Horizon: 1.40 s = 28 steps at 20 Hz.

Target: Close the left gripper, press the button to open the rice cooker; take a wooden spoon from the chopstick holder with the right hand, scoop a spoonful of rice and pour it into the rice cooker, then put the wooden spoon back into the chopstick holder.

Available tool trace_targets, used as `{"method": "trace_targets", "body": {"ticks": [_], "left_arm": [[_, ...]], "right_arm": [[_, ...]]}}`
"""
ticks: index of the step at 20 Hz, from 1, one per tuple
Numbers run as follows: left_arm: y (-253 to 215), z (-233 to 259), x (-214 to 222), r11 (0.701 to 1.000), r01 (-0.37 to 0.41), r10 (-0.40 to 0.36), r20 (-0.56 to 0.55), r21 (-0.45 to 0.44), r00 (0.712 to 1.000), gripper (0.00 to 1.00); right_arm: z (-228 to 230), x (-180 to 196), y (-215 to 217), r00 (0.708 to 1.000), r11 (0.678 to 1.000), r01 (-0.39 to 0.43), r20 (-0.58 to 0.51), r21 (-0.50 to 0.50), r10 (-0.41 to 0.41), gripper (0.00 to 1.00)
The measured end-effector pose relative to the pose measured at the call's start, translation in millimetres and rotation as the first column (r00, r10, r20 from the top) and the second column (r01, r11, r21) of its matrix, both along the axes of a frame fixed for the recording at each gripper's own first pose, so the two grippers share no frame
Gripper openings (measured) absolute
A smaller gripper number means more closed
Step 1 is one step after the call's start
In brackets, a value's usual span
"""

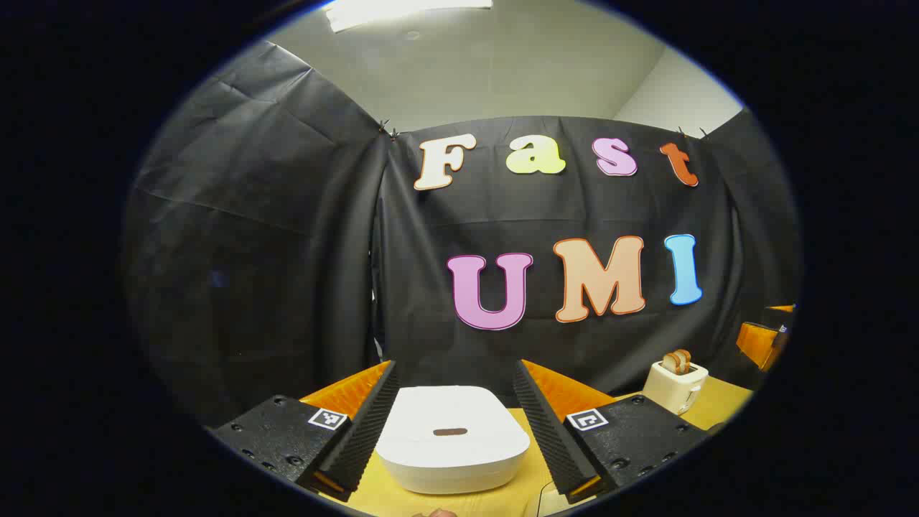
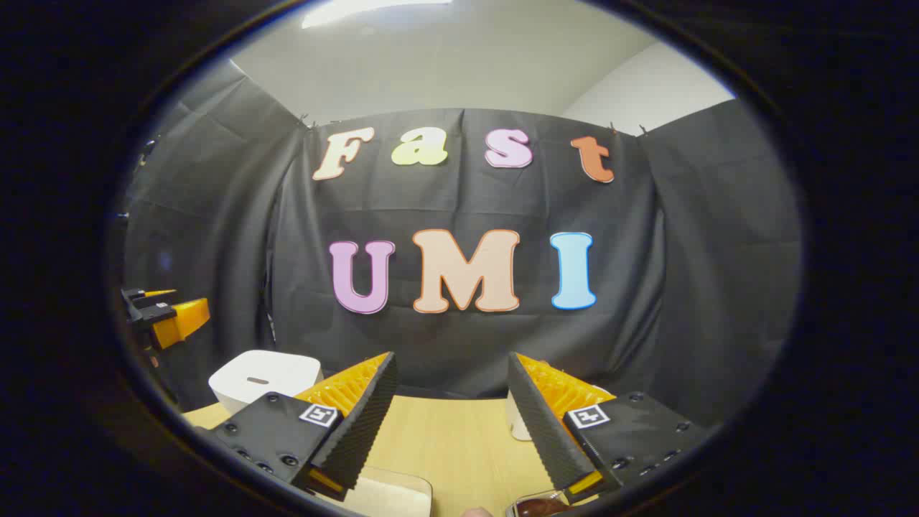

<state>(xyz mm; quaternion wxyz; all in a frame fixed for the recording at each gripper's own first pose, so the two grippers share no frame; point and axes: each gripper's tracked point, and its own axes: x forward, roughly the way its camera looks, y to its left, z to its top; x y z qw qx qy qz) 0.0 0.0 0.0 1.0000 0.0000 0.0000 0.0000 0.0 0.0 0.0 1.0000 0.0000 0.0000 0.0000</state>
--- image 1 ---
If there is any white toaster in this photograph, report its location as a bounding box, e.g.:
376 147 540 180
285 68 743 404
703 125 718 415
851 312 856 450
643 359 709 416

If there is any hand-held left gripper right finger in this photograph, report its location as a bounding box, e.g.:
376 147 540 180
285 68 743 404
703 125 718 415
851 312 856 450
513 359 712 505

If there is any white rice cooker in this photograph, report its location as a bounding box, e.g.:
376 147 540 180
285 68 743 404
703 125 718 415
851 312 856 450
375 386 531 495

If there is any ceiling light panel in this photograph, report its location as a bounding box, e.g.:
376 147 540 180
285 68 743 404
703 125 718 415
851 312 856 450
323 0 494 34

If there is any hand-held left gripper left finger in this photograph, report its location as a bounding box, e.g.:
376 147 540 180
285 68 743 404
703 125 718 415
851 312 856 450
212 360 401 502

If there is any black backdrop cloth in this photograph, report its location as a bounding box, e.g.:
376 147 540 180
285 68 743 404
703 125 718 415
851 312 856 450
122 39 801 432

